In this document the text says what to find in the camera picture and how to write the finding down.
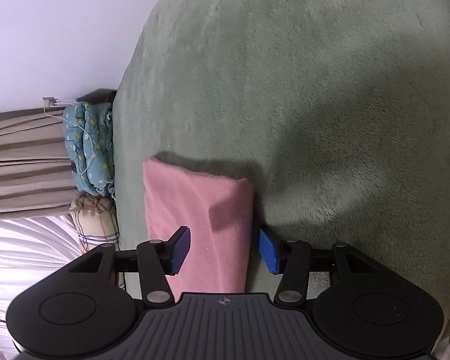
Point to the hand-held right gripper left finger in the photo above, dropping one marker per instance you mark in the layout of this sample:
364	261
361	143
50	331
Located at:
180	251

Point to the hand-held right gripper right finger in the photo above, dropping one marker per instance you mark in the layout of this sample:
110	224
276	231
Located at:
269	251

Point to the pink sweater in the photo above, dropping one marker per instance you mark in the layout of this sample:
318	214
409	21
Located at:
198	213

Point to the plaid rolled quilt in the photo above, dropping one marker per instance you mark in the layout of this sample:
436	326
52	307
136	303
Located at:
95	213

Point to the teal floral quilt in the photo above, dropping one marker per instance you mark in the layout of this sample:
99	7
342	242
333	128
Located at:
93	146

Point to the white sheer curtain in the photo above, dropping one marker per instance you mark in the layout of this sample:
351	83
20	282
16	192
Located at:
26	255

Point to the green fleece bed blanket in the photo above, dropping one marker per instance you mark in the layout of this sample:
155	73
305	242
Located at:
303	82

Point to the wide beige curtain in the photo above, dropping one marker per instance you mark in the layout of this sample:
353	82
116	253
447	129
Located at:
22	165

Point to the white wall socket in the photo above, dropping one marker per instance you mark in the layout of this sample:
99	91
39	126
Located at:
48	101

